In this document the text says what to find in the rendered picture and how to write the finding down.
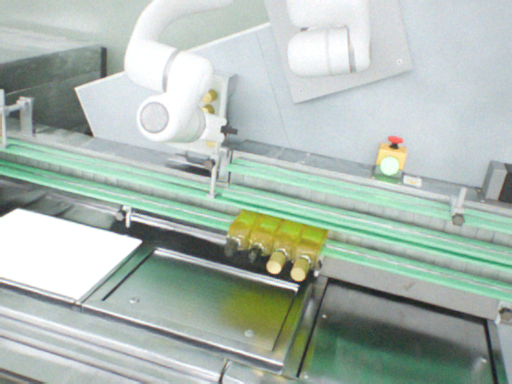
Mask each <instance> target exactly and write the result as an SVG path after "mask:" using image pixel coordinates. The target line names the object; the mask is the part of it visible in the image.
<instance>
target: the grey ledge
mask: <svg viewBox="0 0 512 384"><path fill-rule="evenodd" d="M319 274H322V275H325V276H328V277H332V278H336V279H339V280H343V281H347V282H350V283H355V284H359V285H363V286H367V287H370V288H373V289H377V290H381V291H384V292H388V293H394V294H396V295H400V296H404V297H408V298H411V299H415V300H418V301H422V302H425V303H429V304H436V305H439V306H442V307H446V308H450V309H454V310H456V311H460V312H463V313H467V314H470V315H477V316H481V317H483V318H487V319H491V320H495V318H496V313H497V311H498V310H497V308H496V301H497V299H496V298H493V297H489V296H485V295H481V294H478V293H471V292H467V291H464V290H460V289H456V288H453V287H449V286H445V285H440V284H436V283H429V282H425V281H422V280H418V279H414V278H411V277H407V276H403V275H399V274H396V273H392V272H386V271H382V270H379V269H375V268H371V267H368V266H364V265H360V264H356V263H353V262H350V261H343V260H339V259H336V258H332V257H328V256H325V258H324V261H323V264H322V268H321V269H320V270H319ZM498 325H500V326H503V327H507V328H511V329H512V318H511V319H510V320H509V321H506V320H500V322H499V324H498Z"/></svg>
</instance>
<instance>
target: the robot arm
mask: <svg viewBox="0 0 512 384"><path fill-rule="evenodd" d="M231 2H233V0H153V1H152V2H151V3H150V4H149V5H148V6H147V7H146V8H145V10H144V11H143V13H142V14H141V16H140V18H139V20H138V22H137V24H136V27H135V29H134V32H133V34H132V37H131V39H130V42H129V45H128V48H127V50H126V54H125V59H124V71H125V74H126V76H127V78H128V79H129V80H130V81H132V82H133V83H135V84H137V85H140V86H143V87H145V88H147V89H150V90H153V91H159V92H161V93H162V94H161V95H154V96H151V97H149V98H147V99H145V100H144V101H143V102H142V103H141V105H140V106H139V108H138V111H137V114H136V122H137V126H138V128H139V130H140V132H141V133H142V135H143V136H144V137H146V138H147V139H149V140H151V141H153V142H158V143H180V144H189V143H193V142H195V141H196V140H200V141H208V142H216V143H222V142H223V141H224V138H225V136H227V135H229V134H235V135H237V133H238V129H236V128H232V127H231V126H230V124H229V122H227V120H226V119H223V118H220V117H218V116H215V115H212V114H209V113H205V112H202V110H201V109H200V108H199V107H198V105H199V103H200V101H201V100H202V98H203V96H204V95H205V94H206V93H207V92H208V90H209V89H210V87H211V85H212V83H213V79H214V67H213V64H212V62H211V61H210V60H209V59H207V58H205V57H202V56H199V55H197V54H194V53H191V52H189V51H185V50H183V49H180V48H174V47H171V46H168V45H166V44H163V43H160V42H158V40H159V38H160V37H161V35H162V33H163V32H164V31H165V29H166V28H167V27H168V26H169V25H170V24H172V23H173V22H174V21H176V20H177V19H178V18H180V17H183V16H187V15H190V14H194V13H198V12H203V11H208V10H214V9H220V8H223V7H225V6H227V5H229V4H230V3H231ZM285 2H286V6H287V11H288V15H289V17H290V20H291V22H292V23H293V25H294V26H295V27H309V28H308V29H307V31H302V32H299V33H297V34H295V35H294V36H293V38H292V39H291V41H290V43H289V46H288V48H287V55H286V57H287V60H288V65H289V67H290V69H291V72H292V73H293V74H294V75H295V76H297V77H300V78H305V79H309V78H319V77H326V76H333V75H341V74H350V73H358V72H361V71H364V70H366V69H367V68H368V67H369V65H370V61H371V59H372V57H371V56H372V48H371V35H370V29H371V25H370V14H369V3H368V0H285ZM344 25H345V26H344Z"/></svg>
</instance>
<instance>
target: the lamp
mask: <svg viewBox="0 0 512 384"><path fill-rule="evenodd" d="M398 168H399V161H398V159H397V158H396V157H394V156H391V155H389V156H386V157H385V158H384V159H383V160H382V162H381V169H382V171H383V172H384V173H385V174H387V175H392V174H394V173H396V171H397V170H398Z"/></svg>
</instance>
